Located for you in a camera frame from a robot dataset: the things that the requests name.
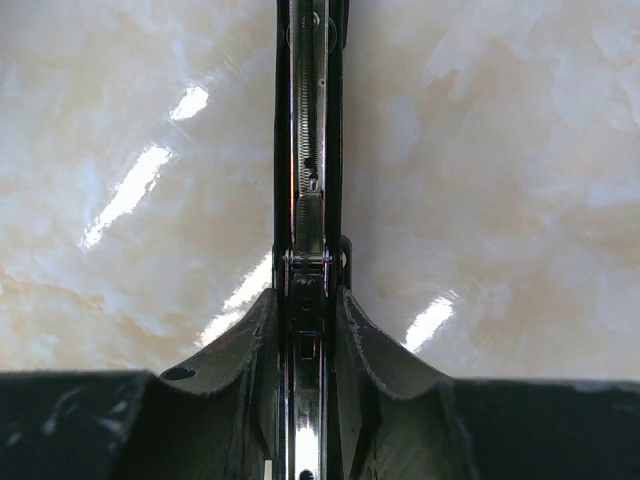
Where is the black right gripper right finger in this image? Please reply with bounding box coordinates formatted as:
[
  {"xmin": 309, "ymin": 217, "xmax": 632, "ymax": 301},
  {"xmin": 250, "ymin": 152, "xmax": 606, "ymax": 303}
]
[{"xmin": 334, "ymin": 287, "xmax": 480, "ymax": 479}]

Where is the black stapler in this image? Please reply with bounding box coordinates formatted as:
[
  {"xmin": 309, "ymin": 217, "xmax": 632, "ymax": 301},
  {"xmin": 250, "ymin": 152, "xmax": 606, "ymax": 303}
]
[{"xmin": 272, "ymin": 1, "xmax": 349, "ymax": 479}]

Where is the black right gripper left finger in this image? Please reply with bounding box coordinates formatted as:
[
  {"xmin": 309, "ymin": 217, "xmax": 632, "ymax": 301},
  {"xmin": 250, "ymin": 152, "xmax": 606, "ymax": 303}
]
[{"xmin": 114, "ymin": 289, "xmax": 279, "ymax": 479}]

